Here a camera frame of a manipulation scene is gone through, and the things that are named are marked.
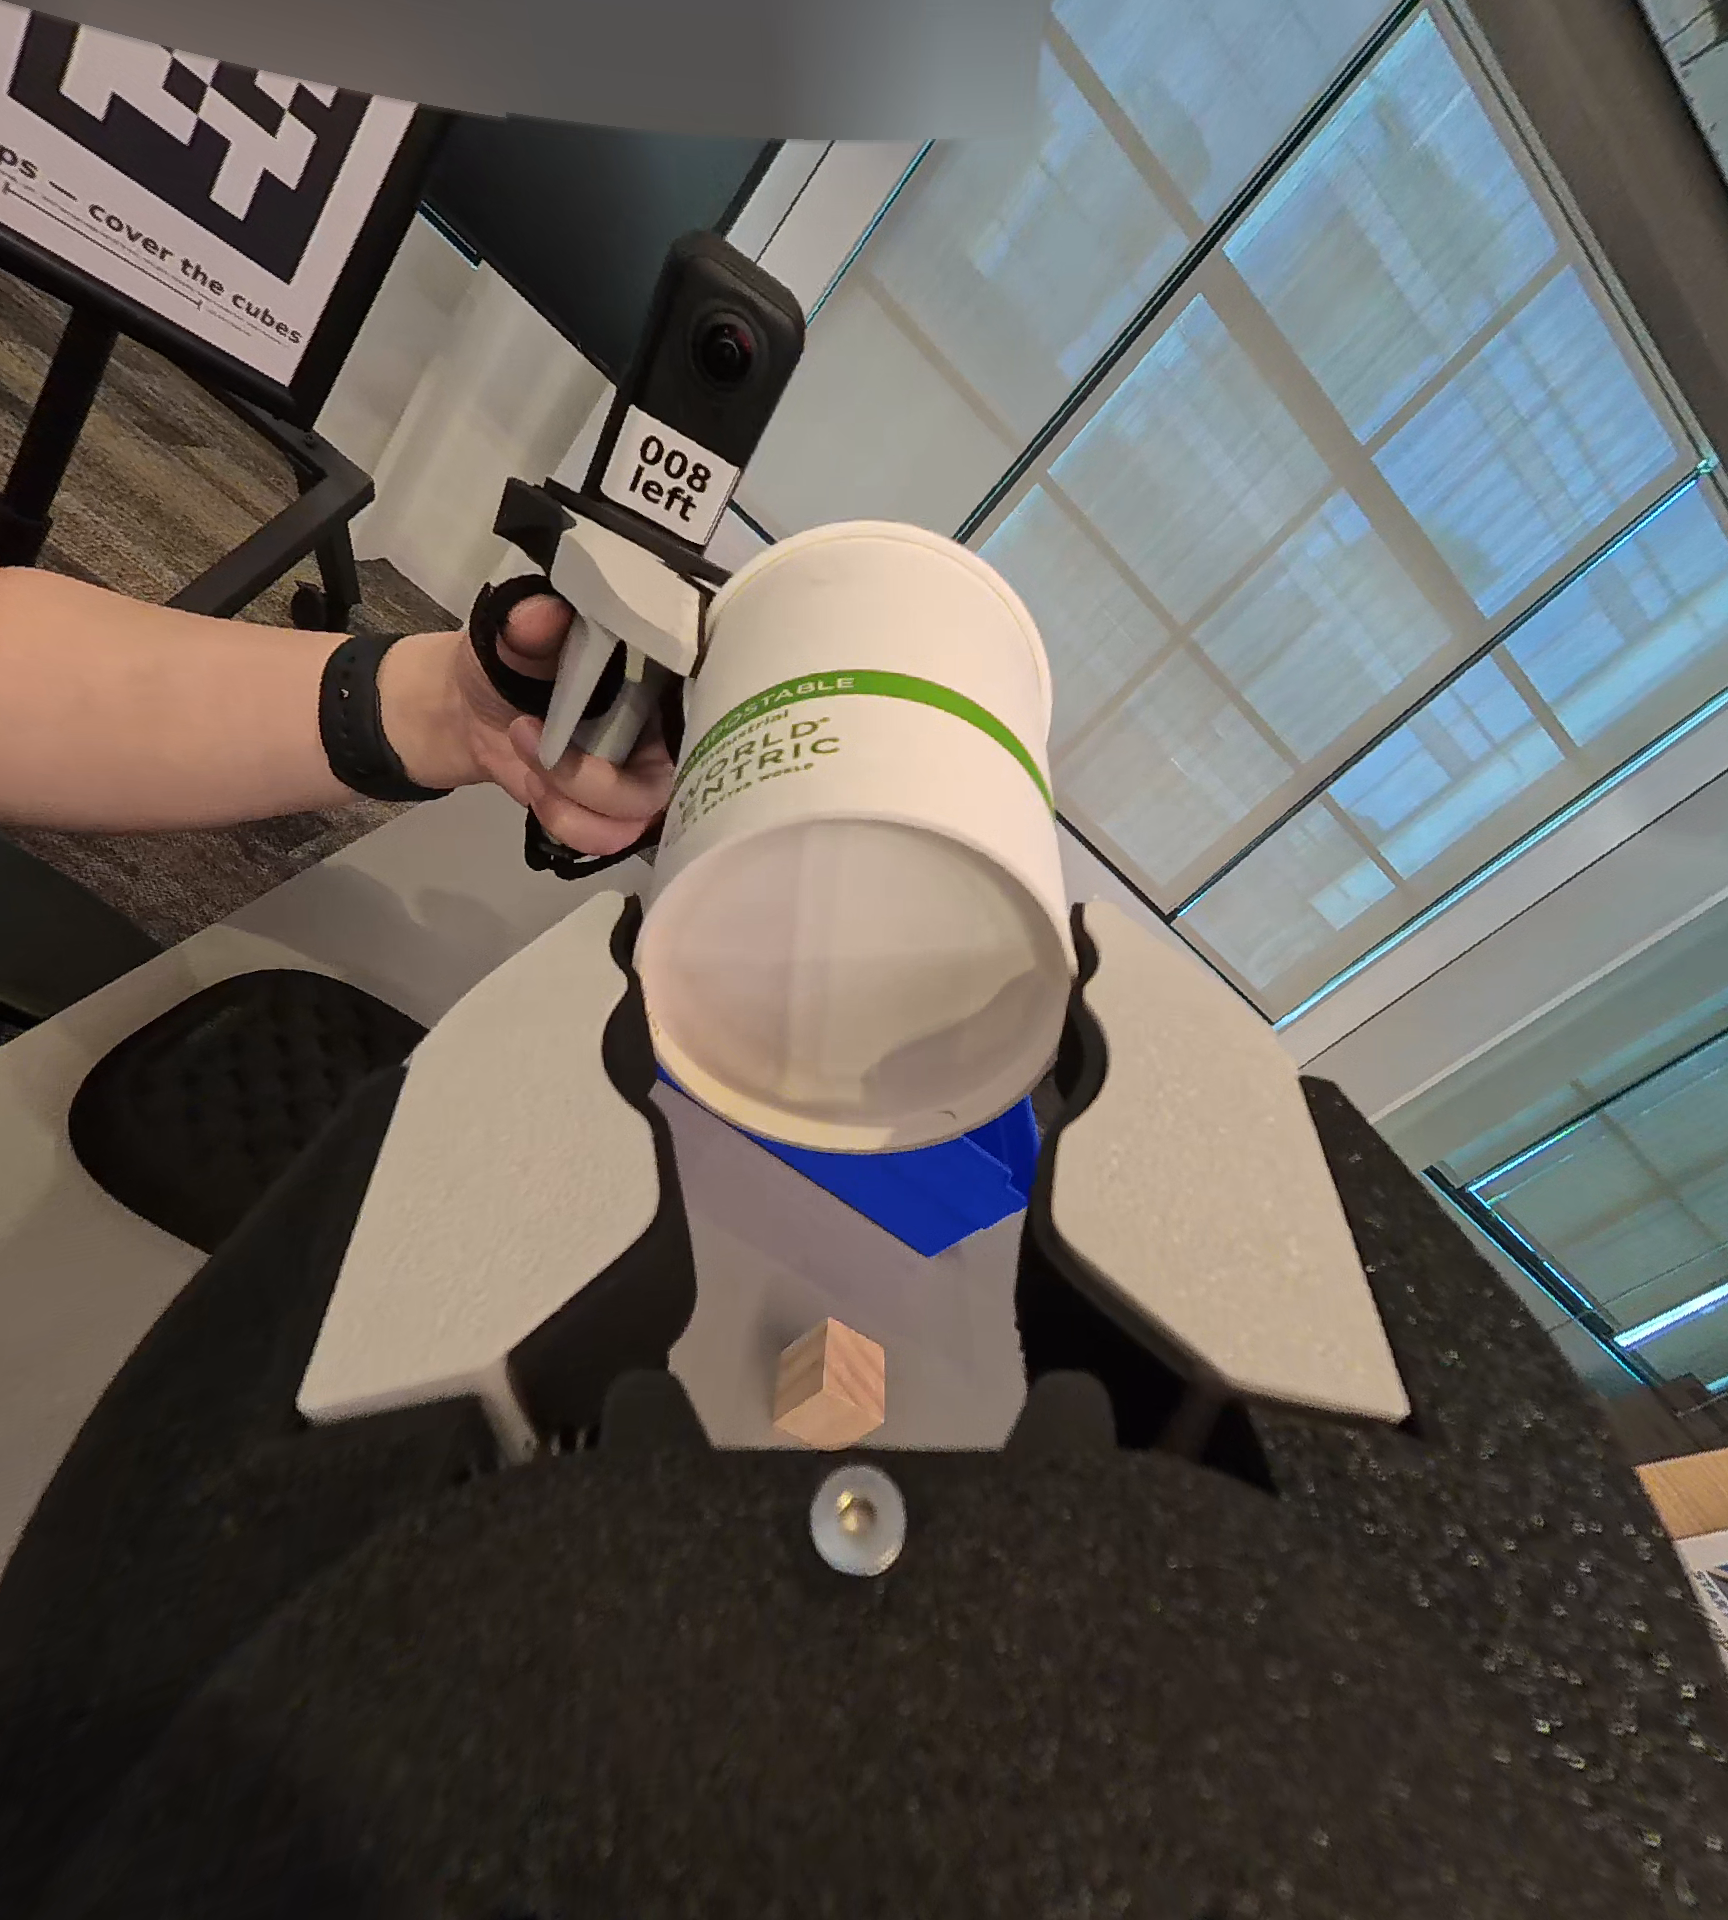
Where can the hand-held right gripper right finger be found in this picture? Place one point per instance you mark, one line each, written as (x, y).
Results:
(1224, 1200)

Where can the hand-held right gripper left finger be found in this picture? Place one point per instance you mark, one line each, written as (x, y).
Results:
(488, 1200)

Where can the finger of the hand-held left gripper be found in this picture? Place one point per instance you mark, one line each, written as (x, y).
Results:
(625, 592)

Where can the blue plastic bin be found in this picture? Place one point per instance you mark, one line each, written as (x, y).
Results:
(925, 1185)

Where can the white paper cup green band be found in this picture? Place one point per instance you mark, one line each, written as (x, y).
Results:
(865, 780)

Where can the person's left forearm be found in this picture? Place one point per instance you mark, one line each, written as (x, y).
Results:
(129, 705)

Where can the person's left hand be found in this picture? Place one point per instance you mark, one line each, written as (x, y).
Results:
(594, 802)

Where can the black quilted wrist rest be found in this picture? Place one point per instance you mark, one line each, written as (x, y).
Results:
(234, 1080)

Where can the black wristband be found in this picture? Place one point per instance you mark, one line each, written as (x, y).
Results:
(369, 720)

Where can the small wooden cube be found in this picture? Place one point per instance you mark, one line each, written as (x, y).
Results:
(830, 1389)

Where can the black framed marker sign stand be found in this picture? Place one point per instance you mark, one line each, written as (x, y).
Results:
(159, 134)

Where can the white framed glass window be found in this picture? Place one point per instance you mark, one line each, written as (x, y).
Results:
(1328, 495)

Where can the dark rolling frame with casters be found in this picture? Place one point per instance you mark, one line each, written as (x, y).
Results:
(354, 488)

